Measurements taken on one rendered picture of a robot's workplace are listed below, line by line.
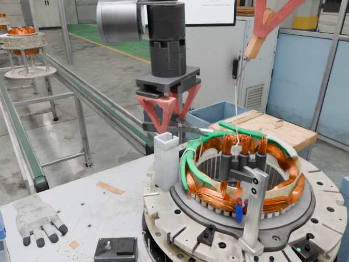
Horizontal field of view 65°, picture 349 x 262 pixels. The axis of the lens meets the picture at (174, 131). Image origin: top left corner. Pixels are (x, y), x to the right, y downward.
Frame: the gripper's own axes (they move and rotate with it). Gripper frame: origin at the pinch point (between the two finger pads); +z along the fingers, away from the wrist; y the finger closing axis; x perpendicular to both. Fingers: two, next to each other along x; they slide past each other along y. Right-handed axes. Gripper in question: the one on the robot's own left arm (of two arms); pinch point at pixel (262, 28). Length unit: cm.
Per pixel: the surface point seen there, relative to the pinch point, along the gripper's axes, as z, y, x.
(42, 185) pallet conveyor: 82, -18, -47
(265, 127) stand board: 26.9, -29.3, 11.8
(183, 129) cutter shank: 19.6, -0.6, -4.4
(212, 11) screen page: 20, -104, -26
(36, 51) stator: 103, -129, -153
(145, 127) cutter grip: 22.4, 0.0, -10.7
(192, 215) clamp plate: 23.6, 11.5, 3.0
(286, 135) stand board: 24.9, -26.3, 16.9
